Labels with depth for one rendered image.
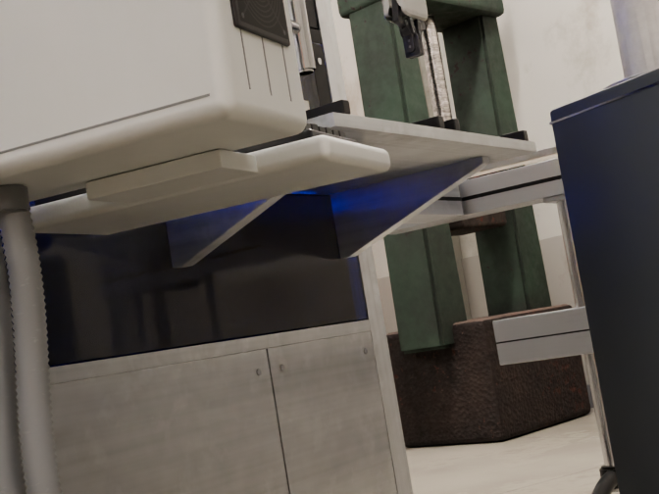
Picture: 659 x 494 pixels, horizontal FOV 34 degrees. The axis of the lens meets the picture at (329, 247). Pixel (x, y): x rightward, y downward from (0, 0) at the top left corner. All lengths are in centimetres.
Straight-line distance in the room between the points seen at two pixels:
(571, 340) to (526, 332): 12
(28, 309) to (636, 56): 91
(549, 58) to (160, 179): 468
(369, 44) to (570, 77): 111
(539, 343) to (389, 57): 244
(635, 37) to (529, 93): 430
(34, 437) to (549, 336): 189
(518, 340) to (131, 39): 200
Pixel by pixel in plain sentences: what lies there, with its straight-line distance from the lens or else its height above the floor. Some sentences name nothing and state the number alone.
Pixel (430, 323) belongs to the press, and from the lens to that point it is 492.
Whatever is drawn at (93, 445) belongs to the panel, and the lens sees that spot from 161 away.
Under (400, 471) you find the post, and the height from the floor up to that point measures 29.
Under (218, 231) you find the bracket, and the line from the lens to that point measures 171.
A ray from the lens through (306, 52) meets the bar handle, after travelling 125.
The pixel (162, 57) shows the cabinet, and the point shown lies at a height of 87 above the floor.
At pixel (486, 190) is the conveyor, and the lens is 293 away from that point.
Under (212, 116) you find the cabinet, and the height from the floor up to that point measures 80.
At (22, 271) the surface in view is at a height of 71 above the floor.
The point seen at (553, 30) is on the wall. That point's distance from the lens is 578.
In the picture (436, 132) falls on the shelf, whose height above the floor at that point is 87.
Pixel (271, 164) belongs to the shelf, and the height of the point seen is 78.
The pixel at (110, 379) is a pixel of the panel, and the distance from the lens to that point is 164.
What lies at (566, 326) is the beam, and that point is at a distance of 288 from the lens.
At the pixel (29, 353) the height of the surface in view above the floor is 62.
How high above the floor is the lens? 58
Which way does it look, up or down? 5 degrees up
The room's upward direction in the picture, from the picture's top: 9 degrees counter-clockwise
